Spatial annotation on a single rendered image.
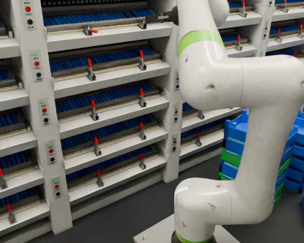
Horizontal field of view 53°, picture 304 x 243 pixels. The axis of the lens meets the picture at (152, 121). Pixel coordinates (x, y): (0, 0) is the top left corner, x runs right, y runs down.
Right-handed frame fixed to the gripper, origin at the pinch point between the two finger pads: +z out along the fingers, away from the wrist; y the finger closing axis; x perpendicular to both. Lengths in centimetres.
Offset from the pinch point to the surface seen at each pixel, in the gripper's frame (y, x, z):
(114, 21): -13.0, 0.7, 10.5
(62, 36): -37.7, -3.0, 8.4
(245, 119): 54, -59, -6
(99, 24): -20.1, 0.1, 10.7
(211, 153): 59, -91, 28
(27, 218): -64, -79, 22
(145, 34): 0.8, -6.1, 7.5
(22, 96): -57, -23, 10
